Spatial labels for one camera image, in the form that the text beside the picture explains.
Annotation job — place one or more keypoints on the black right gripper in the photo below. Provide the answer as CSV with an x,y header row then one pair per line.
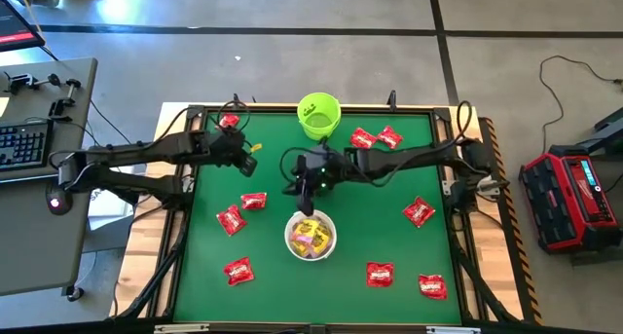
x,y
316,173

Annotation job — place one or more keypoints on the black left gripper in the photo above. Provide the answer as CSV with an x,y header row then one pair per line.
x,y
226,146

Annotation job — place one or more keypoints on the yellow Sour Patch candy pack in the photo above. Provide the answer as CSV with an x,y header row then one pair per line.
x,y
322,238
305,229
298,248

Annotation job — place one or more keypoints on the red Skittles candy pack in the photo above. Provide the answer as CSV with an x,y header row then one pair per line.
x,y
363,138
380,274
231,220
432,286
418,211
229,121
253,201
390,137
238,270

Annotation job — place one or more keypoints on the white plastic bucket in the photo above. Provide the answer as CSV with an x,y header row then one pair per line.
x,y
286,235

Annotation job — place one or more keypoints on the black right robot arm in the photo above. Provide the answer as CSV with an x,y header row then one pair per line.
x,y
399,159

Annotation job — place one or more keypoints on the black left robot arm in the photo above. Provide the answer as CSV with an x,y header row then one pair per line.
x,y
146,151

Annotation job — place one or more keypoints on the lime green plastic bucket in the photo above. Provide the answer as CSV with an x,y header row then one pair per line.
x,y
318,124

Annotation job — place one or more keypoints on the green table mat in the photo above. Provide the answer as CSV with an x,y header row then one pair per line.
x,y
292,295

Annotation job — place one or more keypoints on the black computer mouse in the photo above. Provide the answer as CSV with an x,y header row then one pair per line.
x,y
58,203

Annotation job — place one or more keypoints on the black desk clamp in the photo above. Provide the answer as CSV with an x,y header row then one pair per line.
x,y
61,107
19,81

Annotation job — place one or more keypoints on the yellow black hazard strip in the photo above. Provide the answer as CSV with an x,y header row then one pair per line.
x,y
522,256

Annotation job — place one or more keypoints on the black backlit keyboard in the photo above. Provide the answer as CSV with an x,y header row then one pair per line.
x,y
24,144

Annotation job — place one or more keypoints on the grey computer desk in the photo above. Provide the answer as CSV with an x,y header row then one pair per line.
x,y
29,246

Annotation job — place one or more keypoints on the red black power station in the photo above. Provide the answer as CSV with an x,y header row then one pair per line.
x,y
574,212

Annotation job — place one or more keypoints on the black flat screen monitor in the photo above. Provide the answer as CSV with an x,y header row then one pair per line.
x,y
14,29

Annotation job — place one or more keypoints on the dark metal stand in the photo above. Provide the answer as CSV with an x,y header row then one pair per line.
x,y
608,129

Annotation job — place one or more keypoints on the black frame clamp knob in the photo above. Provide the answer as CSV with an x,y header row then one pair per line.
x,y
392,99
236,100

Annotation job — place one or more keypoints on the silver metal bracket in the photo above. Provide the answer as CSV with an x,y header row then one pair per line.
x,y
180,328
452,330

